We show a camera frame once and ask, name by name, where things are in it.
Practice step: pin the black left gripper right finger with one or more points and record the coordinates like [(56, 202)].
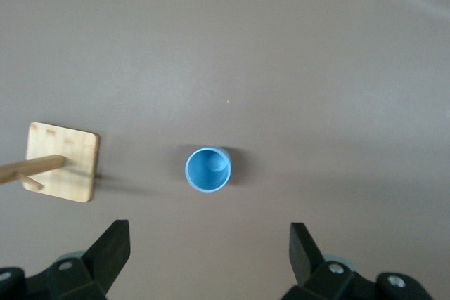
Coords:
[(306, 261)]

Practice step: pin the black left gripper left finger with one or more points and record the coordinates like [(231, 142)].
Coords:
[(102, 258)]

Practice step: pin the blue cup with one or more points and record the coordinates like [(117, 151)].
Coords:
[(204, 177)]

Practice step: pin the wooden mug tree stand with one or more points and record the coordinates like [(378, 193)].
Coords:
[(77, 149)]

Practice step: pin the brown table cover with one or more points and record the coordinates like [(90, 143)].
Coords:
[(281, 68)]

